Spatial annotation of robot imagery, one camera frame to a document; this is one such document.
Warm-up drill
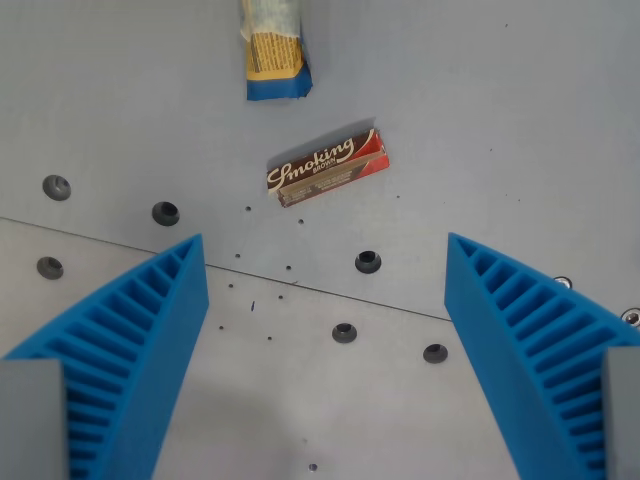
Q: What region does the brown Smoking rolling paper pack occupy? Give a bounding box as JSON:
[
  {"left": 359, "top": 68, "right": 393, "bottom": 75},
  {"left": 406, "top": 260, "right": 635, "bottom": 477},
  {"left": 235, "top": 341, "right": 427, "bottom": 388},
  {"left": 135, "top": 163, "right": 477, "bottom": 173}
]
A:
[{"left": 265, "top": 127, "right": 391, "bottom": 209}]

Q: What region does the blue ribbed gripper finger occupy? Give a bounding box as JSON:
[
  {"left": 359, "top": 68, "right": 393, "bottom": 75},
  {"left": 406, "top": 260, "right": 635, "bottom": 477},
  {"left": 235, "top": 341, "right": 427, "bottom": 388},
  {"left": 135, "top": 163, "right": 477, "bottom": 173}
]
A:
[
  {"left": 444, "top": 232, "right": 640, "bottom": 480},
  {"left": 0, "top": 233, "right": 210, "bottom": 480}
]

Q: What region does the blue and yellow snack bag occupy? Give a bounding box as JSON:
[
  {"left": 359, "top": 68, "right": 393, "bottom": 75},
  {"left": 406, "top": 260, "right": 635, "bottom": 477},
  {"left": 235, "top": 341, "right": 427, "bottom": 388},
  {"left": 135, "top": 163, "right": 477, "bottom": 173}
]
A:
[{"left": 240, "top": 0, "right": 315, "bottom": 102}]

